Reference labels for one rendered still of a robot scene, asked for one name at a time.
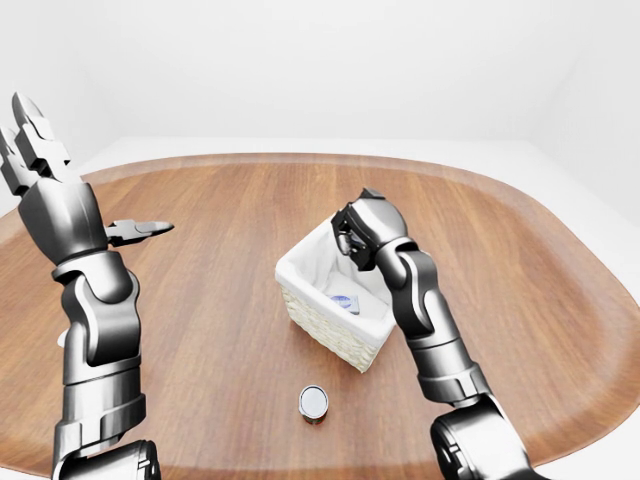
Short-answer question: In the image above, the white blue cream cheese box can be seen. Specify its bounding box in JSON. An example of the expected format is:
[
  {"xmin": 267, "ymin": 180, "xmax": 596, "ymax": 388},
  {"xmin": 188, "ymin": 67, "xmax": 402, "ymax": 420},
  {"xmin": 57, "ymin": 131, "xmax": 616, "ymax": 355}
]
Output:
[{"xmin": 329, "ymin": 293, "xmax": 363, "ymax": 316}]

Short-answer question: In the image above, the white woven basket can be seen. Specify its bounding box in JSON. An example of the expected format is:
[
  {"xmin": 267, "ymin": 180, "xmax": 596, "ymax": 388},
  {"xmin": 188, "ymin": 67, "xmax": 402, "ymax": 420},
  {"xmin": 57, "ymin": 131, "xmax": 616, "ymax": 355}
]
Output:
[{"xmin": 274, "ymin": 209, "xmax": 399, "ymax": 374}]

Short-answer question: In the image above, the silver-lidded soup can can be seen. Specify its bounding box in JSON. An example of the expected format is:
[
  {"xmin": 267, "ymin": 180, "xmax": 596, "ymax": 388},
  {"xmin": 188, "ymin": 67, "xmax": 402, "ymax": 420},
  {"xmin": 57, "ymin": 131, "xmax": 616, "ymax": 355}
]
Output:
[{"xmin": 298, "ymin": 384, "xmax": 330, "ymax": 426}]

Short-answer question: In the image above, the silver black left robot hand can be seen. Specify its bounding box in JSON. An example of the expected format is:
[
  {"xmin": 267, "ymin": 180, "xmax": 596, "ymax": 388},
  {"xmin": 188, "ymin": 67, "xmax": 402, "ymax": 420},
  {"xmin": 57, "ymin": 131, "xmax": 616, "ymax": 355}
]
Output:
[{"xmin": 0, "ymin": 91, "xmax": 176, "ymax": 271}]

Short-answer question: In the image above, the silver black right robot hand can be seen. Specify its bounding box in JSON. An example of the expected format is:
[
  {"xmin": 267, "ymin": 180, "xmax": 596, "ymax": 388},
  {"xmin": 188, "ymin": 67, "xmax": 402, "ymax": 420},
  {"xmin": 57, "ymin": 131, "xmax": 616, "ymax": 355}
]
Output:
[{"xmin": 330, "ymin": 187, "xmax": 412, "ymax": 273}]

